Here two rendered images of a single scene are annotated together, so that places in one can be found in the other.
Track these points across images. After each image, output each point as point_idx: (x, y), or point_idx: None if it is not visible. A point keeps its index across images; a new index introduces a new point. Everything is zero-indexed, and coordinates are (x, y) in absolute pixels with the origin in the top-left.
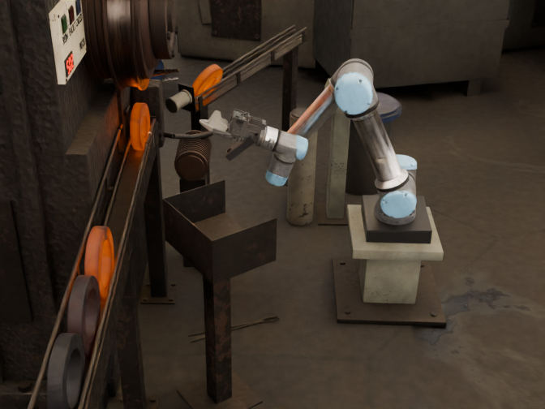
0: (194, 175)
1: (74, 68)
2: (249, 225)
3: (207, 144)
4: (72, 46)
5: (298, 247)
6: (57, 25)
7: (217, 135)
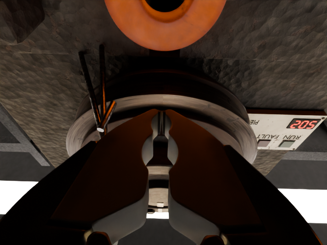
0: None
1: (291, 116)
2: None
3: None
4: (279, 128)
5: None
6: (299, 145)
7: (261, 176)
